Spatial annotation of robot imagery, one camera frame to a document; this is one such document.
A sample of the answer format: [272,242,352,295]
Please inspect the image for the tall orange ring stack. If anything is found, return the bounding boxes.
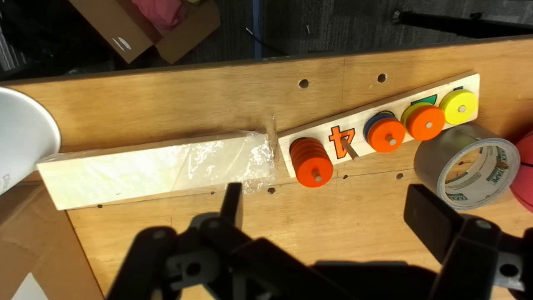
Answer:
[288,135,337,190]

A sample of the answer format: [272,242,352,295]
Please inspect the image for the open brown cardboard box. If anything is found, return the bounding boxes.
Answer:
[68,0,222,65]

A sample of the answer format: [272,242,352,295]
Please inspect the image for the orange ring stack blue base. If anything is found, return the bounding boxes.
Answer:
[363,108,408,155]

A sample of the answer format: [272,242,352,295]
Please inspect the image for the white paper cup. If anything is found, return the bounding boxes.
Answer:
[0,85,63,197]

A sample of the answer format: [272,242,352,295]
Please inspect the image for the large brown cardboard box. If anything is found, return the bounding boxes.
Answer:
[0,182,107,300]

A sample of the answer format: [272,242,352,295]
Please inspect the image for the orange ring stack green base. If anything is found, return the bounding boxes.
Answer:
[400,95,448,142]

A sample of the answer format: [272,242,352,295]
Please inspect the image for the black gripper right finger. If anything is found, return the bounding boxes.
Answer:
[402,182,533,300]

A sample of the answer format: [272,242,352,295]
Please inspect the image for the grey duct tape roll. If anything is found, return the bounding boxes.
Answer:
[413,122,523,212]

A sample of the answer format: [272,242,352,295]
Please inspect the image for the white plastic-wrapped wooden plank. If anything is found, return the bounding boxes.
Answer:
[35,128,282,213]

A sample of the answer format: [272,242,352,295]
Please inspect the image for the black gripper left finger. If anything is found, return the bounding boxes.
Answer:
[105,182,357,300]

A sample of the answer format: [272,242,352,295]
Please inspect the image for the yellow ring stack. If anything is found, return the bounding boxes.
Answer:
[438,87,480,127]

